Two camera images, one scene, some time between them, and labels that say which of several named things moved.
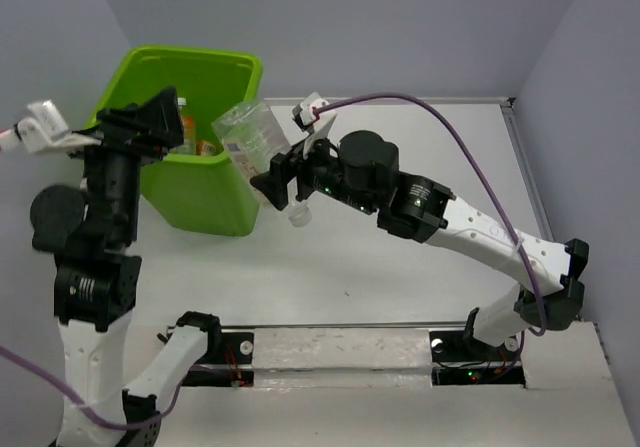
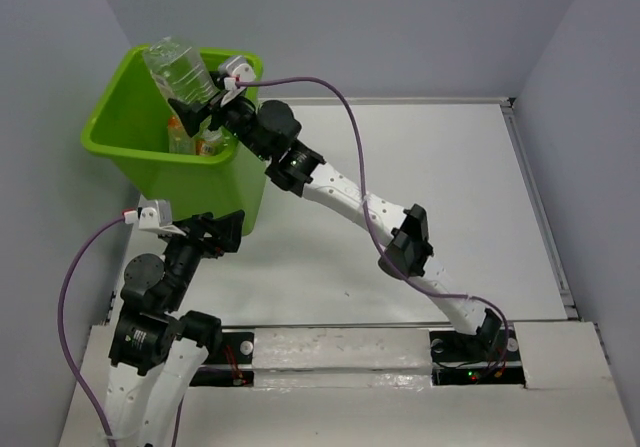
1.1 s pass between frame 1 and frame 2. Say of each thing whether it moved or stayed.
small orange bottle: stayed
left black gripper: moved
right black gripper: moved
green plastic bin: stayed
